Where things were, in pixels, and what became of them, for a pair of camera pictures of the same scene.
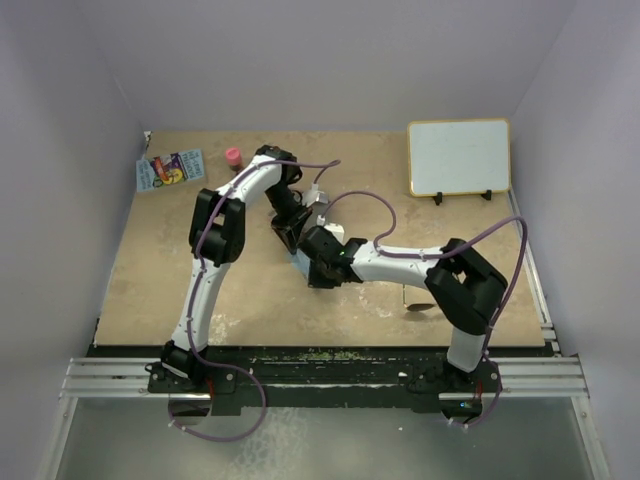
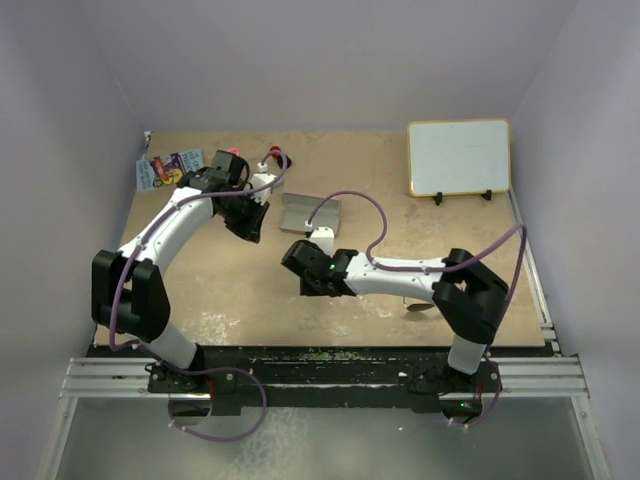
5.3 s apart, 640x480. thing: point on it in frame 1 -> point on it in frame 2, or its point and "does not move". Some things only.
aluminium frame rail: [108, 377] does not move
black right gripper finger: [293, 230] -> [252, 223]
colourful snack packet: [180, 166] does not move
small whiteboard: [459, 157] does not move
